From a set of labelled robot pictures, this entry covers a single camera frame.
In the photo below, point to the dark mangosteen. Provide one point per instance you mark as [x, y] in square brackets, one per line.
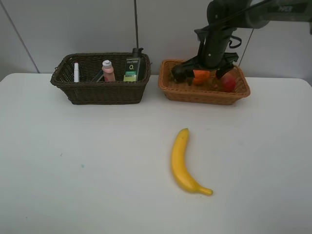
[178, 74]

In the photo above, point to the white marker pink cap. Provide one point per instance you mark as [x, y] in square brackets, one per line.
[76, 72]

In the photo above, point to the dark brown wicker basket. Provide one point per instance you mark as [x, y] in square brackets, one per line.
[86, 92]

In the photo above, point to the green whiteboard eraser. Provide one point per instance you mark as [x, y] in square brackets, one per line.
[98, 77]

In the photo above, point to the pink bottle white cap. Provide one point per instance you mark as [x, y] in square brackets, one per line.
[108, 71]

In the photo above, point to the yellow banana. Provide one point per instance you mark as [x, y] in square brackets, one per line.
[179, 169]

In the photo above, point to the red pomegranate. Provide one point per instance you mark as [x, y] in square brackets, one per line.
[228, 83]

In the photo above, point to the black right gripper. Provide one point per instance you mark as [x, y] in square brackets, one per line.
[211, 54]

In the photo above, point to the light orange wicker basket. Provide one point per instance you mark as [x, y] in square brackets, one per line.
[204, 93]

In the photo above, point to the orange tangerine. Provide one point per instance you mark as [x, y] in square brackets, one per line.
[200, 77]

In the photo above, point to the dark green pump bottle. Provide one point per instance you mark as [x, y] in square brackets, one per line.
[134, 66]

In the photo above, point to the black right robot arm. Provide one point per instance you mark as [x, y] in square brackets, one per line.
[224, 17]

